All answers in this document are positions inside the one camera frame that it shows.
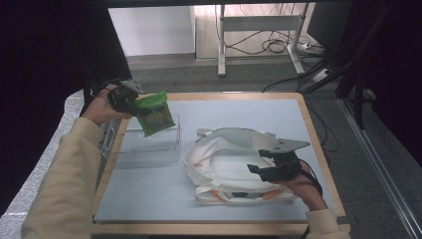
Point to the person's left hand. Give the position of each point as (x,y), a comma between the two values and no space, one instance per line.
(99,109)

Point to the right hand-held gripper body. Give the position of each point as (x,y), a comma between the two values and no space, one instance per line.
(285,166)

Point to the white patterned tote bag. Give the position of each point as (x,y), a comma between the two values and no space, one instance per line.
(225,166)

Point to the green snack packet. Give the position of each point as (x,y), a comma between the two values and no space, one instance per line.
(156,116)

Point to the white power strip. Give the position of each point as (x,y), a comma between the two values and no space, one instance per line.
(321,74)

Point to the pale blue table mat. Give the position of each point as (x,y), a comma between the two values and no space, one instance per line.
(232,113)

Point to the aluminium rail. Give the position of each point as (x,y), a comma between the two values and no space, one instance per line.
(109,136)
(381,172)

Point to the person's right hand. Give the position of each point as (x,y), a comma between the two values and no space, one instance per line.
(308,189)

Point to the clear plastic container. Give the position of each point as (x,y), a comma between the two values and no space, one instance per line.
(156,149)

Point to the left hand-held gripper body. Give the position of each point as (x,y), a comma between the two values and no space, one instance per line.
(124,96)

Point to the black curtain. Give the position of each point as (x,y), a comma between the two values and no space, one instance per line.
(40,66)
(394,66)

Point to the white desk frame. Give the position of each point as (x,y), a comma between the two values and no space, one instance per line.
(221,49)

